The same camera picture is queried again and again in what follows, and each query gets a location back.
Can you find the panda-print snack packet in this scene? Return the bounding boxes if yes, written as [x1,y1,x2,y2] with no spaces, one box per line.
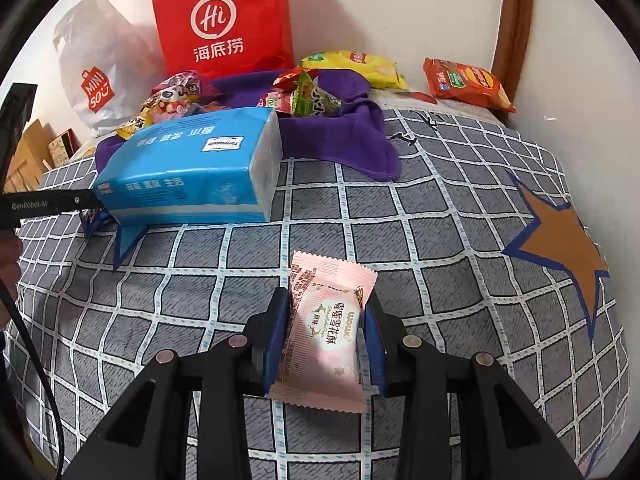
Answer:
[145,86,198,126]

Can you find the red paper bag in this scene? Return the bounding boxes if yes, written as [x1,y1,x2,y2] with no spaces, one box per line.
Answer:
[150,0,295,78]

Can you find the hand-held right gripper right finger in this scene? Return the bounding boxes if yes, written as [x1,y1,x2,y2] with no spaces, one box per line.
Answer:
[364,294,583,480]

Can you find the green triangular snack packet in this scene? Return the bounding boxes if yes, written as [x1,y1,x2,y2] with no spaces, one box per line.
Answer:
[292,72,346,117]

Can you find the pink square snack packet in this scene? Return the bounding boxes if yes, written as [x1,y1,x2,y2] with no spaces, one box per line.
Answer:
[256,89,296,113]

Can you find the wooden headboard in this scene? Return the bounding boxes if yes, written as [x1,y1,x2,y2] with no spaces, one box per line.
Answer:
[5,119,56,193]

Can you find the yellow triangular snack packet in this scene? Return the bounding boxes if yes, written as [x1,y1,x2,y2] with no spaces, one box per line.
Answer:
[116,105,153,141]

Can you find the red chip bag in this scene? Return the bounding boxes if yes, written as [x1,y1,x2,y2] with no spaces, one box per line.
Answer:
[422,57,518,113]

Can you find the blue tissue pack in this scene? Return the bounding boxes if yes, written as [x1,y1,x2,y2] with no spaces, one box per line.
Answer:
[92,106,283,228]

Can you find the grey checkered bed sheet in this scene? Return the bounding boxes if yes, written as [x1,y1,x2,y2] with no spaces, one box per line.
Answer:
[2,107,631,480]

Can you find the blue snack packet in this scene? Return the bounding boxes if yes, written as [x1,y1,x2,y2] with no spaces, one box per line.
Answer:
[80,207,118,238]

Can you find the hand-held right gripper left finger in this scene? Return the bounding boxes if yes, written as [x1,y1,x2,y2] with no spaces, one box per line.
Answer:
[70,287,293,480]

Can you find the brown patterned book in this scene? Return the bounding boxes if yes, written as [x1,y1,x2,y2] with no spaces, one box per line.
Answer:
[47,129,81,166]

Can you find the red snack packet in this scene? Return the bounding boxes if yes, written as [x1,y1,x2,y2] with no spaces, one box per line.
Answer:
[272,69,321,92]

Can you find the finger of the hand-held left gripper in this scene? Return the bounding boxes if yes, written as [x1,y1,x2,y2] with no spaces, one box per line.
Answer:
[74,187,107,217]

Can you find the yellow chip bag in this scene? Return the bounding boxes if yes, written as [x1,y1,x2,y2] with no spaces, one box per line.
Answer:
[298,50,407,90]

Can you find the purple towel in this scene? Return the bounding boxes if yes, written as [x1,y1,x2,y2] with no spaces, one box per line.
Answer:
[95,69,402,182]

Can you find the pale pink nougat packet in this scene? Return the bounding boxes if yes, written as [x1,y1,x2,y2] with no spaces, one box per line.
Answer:
[269,250,378,415]

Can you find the pink round-print snack packet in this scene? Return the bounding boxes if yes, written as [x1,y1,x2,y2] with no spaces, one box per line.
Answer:
[152,71,203,98]

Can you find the wooden door frame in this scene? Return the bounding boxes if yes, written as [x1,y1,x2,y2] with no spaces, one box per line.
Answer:
[490,0,536,126]

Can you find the black cable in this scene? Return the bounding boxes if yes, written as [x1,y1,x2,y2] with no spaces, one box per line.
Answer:
[0,280,68,480]

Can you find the white plastic shopping bag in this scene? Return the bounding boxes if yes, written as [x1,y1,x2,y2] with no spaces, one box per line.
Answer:
[52,0,166,138]

